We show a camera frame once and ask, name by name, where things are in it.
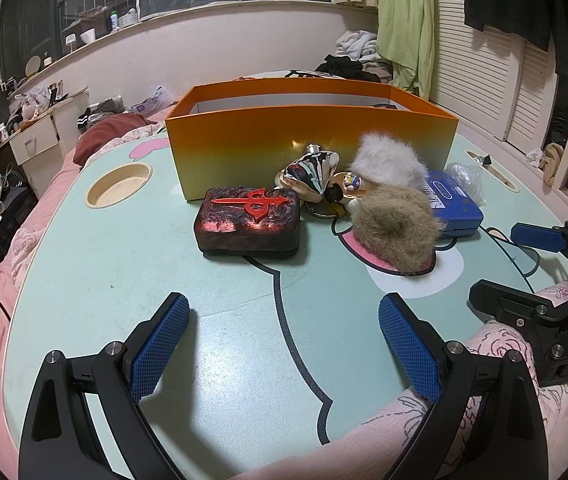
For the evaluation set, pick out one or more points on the white side cabinet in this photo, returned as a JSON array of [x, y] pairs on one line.
[[33, 137]]

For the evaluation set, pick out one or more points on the light green hanging cloth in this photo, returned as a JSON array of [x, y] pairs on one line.
[[406, 25]]

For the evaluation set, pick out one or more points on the small black clip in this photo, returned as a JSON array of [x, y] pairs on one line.
[[485, 160]]

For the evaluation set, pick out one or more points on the mint green desktop table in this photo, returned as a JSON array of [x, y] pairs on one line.
[[138, 270]]

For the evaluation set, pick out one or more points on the black and white patterned pouch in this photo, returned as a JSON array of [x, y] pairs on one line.
[[311, 170]]

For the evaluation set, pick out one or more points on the white clothes pile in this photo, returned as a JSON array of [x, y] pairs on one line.
[[356, 45]]

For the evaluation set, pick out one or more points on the beige socks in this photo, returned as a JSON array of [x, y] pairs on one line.
[[551, 160]]

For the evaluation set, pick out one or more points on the orange cardboard box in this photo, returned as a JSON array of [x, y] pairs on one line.
[[264, 145]]

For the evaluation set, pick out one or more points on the black and white striped sock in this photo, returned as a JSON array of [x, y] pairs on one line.
[[98, 112]]

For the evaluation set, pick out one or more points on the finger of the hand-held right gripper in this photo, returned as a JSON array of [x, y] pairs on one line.
[[536, 237], [509, 307]]

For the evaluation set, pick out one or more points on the blue hard case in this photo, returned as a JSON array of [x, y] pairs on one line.
[[456, 207]]

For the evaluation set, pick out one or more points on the dark red pillow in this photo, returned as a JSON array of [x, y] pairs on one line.
[[108, 132]]

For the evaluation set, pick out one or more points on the white cup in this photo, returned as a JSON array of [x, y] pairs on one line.
[[87, 35]]

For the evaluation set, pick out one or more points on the person's pink pajama leg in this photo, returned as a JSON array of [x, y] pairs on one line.
[[494, 345]]

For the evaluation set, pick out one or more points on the black clothes pile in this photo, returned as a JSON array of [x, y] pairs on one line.
[[344, 67]]

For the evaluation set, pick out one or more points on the clear plastic bag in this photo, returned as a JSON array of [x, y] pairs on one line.
[[466, 175]]

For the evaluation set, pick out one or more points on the white fur ball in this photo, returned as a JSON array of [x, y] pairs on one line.
[[389, 160]]

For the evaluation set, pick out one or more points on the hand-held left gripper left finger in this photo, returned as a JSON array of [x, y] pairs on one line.
[[158, 345]]

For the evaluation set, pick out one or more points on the white louvered closet door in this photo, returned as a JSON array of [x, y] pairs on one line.
[[479, 80]]

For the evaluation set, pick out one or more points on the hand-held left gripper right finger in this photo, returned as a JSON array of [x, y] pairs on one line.
[[409, 350]]

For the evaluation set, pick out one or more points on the brown fur ball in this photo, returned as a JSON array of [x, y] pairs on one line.
[[394, 225]]

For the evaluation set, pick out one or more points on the white and green bottle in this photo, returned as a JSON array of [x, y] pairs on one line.
[[113, 21]]

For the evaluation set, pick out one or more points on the red and black case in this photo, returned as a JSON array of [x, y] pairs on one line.
[[244, 230]]

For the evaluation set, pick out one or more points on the white plastic bag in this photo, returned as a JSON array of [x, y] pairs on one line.
[[33, 102]]

